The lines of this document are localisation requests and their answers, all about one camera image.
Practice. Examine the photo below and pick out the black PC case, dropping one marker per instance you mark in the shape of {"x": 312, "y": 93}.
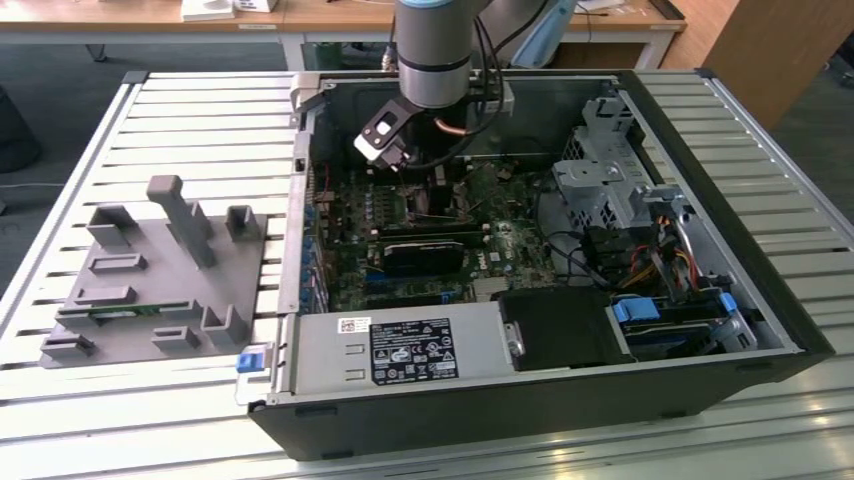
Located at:
{"x": 468, "y": 425}

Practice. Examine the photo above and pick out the round coin battery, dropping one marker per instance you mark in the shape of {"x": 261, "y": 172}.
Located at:
{"x": 505, "y": 173}

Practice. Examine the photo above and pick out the metal drive cage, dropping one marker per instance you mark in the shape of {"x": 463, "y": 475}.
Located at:
{"x": 601, "y": 185}

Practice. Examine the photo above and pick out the blue disk carrier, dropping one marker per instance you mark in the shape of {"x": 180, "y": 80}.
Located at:
{"x": 635, "y": 310}

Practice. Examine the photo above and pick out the white paper sheets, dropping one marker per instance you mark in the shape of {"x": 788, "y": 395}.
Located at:
{"x": 597, "y": 5}

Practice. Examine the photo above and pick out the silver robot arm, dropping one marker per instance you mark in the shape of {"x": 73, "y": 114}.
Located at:
{"x": 435, "y": 50}

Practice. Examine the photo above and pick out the green RAM stick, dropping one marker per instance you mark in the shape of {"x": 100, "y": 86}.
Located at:
{"x": 144, "y": 312}

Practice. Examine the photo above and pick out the blue plastic clip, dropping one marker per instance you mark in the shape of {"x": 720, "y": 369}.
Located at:
{"x": 728, "y": 305}

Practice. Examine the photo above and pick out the black graphics card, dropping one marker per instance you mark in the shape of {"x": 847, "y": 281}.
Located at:
{"x": 424, "y": 260}

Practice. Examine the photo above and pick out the wooden cabinet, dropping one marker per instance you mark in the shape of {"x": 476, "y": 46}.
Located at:
{"x": 768, "y": 50}

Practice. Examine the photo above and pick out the grey parts rack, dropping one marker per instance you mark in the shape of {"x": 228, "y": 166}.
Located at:
{"x": 168, "y": 280}

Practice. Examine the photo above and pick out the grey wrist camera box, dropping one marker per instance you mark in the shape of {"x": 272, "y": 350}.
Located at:
{"x": 505, "y": 97}

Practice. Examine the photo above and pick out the green motherboard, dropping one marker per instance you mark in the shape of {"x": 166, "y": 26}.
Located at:
{"x": 528, "y": 250}

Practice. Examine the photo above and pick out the blue case latch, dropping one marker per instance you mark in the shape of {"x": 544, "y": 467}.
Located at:
{"x": 249, "y": 362}

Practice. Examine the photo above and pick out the grey power supply unit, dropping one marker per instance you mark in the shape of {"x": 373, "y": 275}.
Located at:
{"x": 334, "y": 370}

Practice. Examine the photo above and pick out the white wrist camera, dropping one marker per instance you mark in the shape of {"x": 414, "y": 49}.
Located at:
{"x": 381, "y": 131}

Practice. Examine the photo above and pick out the CPU socket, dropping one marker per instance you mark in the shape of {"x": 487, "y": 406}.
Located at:
{"x": 413, "y": 202}

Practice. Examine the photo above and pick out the thin metal locking lever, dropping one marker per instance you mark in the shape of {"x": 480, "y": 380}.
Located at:
{"x": 404, "y": 182}

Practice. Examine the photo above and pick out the silver chipset heatsink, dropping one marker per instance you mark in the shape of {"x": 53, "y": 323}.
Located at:
{"x": 491, "y": 290}

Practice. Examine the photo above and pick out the white box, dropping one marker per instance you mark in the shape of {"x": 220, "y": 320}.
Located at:
{"x": 208, "y": 14}

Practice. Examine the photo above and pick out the black plastic air shroud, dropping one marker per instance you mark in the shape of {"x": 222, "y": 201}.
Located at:
{"x": 561, "y": 325}

